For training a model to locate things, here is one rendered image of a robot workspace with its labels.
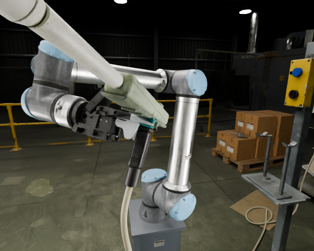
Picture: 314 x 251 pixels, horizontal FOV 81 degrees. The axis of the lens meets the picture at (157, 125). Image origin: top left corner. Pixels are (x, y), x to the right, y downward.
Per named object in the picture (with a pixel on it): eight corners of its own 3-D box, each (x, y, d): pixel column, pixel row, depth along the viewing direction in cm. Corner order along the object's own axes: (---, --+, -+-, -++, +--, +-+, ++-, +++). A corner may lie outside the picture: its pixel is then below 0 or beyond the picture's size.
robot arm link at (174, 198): (172, 202, 110) (189, 72, 99) (195, 218, 97) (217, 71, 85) (152, 209, 100) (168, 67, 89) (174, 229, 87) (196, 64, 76)
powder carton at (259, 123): (261, 132, 346) (263, 113, 337) (274, 136, 319) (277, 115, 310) (243, 133, 337) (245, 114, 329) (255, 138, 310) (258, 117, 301)
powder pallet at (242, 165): (257, 148, 408) (258, 141, 405) (294, 162, 335) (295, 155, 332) (211, 155, 370) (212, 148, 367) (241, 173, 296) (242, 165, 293)
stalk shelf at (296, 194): (311, 200, 105) (311, 197, 105) (277, 205, 100) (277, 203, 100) (268, 174, 135) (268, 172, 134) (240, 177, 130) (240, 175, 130)
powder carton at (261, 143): (257, 150, 356) (260, 132, 348) (271, 155, 330) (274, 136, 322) (242, 152, 343) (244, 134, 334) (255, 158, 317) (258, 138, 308)
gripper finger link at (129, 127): (148, 144, 43) (116, 136, 47) (154, 120, 44) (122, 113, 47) (142, 143, 40) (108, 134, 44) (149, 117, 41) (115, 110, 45)
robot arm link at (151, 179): (156, 188, 123) (156, 164, 119) (174, 200, 110) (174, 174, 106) (136, 196, 114) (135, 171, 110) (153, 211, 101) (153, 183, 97)
